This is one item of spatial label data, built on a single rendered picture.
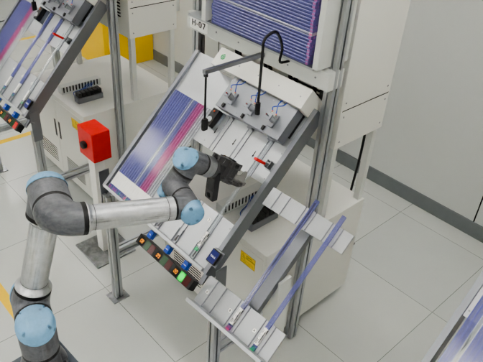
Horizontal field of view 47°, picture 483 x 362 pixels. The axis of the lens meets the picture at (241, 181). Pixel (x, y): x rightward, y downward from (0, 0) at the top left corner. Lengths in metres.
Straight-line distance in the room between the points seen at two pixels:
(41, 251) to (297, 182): 1.33
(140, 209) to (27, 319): 0.50
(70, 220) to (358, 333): 1.71
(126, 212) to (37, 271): 0.38
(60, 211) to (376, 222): 2.36
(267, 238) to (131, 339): 0.86
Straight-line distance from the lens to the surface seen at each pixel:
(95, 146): 2.73
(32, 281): 1.87
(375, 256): 3.30
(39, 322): 1.83
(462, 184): 3.57
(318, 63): 1.87
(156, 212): 1.65
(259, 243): 2.28
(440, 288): 3.24
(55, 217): 1.59
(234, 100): 2.13
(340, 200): 2.59
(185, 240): 2.09
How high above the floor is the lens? 2.11
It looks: 35 degrees down
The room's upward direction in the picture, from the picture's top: 4 degrees clockwise
